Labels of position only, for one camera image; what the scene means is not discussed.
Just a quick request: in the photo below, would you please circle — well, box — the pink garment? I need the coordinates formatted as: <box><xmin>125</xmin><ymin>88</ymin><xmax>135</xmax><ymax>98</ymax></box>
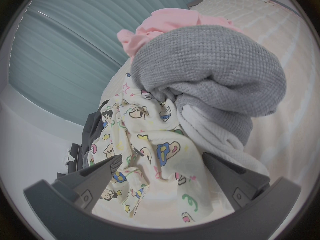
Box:
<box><xmin>117</xmin><ymin>8</ymin><xmax>244</xmax><ymax>57</ymax></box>

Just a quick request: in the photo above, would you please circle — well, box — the blue-green curtain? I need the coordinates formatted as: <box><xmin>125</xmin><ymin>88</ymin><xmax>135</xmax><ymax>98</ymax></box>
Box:
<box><xmin>7</xmin><ymin>0</ymin><xmax>200</xmax><ymax>128</ymax></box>

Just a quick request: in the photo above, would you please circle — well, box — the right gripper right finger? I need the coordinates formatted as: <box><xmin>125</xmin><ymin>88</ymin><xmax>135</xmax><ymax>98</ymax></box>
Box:
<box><xmin>202</xmin><ymin>152</ymin><xmax>271</xmax><ymax>212</ymax></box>

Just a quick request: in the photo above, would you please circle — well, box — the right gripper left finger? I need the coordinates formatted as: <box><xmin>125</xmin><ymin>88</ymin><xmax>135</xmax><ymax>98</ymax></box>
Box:
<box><xmin>51</xmin><ymin>154</ymin><xmax>122</xmax><ymax>211</ymax></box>

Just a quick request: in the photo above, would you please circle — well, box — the white printed pyjama top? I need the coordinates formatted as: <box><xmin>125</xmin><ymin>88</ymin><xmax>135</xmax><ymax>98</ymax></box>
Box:
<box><xmin>85</xmin><ymin>73</ymin><xmax>215</xmax><ymax>222</ymax></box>

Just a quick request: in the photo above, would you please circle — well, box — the grey and white knit garment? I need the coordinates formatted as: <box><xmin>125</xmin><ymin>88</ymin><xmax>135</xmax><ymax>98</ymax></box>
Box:
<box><xmin>130</xmin><ymin>25</ymin><xmax>287</xmax><ymax>177</ymax></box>

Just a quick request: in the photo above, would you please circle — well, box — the white cloth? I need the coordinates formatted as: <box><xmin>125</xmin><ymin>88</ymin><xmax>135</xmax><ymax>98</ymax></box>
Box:
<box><xmin>62</xmin><ymin>148</ymin><xmax>76</xmax><ymax>165</ymax></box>

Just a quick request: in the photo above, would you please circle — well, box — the black chest of drawers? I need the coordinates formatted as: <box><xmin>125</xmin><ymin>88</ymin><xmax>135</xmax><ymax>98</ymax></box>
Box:
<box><xmin>57</xmin><ymin>143</ymin><xmax>83</xmax><ymax>179</ymax></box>

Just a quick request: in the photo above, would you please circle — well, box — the black garment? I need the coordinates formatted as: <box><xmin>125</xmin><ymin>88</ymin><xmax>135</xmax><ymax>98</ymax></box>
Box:
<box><xmin>82</xmin><ymin>103</ymin><xmax>108</xmax><ymax>169</ymax></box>

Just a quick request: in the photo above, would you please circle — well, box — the bed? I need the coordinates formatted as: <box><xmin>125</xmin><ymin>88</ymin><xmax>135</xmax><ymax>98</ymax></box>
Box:
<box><xmin>91</xmin><ymin>0</ymin><xmax>319</xmax><ymax>224</ymax></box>

